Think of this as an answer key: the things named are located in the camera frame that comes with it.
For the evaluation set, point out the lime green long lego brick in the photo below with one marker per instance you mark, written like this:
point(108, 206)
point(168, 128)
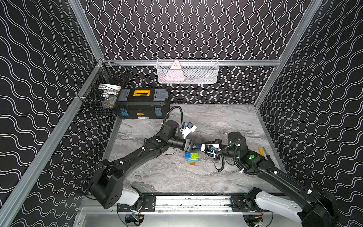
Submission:
point(194, 156)

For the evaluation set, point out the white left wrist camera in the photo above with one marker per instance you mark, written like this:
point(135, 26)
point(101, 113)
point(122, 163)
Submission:
point(187, 129)

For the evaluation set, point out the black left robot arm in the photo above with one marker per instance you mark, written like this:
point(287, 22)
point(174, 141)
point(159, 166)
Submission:
point(106, 184)

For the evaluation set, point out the clear plastic wall basket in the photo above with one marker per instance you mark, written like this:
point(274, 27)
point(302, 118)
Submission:
point(196, 71)

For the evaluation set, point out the yellow handled screwdriver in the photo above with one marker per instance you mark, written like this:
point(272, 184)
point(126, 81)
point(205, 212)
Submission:
point(261, 151)

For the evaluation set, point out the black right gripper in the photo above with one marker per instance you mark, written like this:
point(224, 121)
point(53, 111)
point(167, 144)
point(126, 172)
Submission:
point(217, 141)

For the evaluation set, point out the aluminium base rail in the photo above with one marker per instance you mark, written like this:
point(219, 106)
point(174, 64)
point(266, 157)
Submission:
point(198, 204)

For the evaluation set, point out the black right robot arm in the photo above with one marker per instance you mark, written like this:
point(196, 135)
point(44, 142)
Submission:
point(304, 205)

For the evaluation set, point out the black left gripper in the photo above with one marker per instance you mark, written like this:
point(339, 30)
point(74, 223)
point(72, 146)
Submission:
point(188, 144)

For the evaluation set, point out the black wire wall basket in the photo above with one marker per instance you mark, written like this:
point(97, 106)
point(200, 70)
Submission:
point(109, 73)

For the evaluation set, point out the black deli toolbox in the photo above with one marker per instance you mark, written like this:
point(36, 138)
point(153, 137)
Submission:
point(149, 103)

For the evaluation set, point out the dark blue lego brick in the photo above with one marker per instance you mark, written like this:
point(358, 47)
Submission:
point(187, 155)

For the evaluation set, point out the pink triangle card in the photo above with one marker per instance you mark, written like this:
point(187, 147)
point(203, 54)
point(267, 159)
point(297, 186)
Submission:
point(175, 73)

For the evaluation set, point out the white roll in basket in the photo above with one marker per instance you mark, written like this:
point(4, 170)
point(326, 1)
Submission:
point(108, 90)

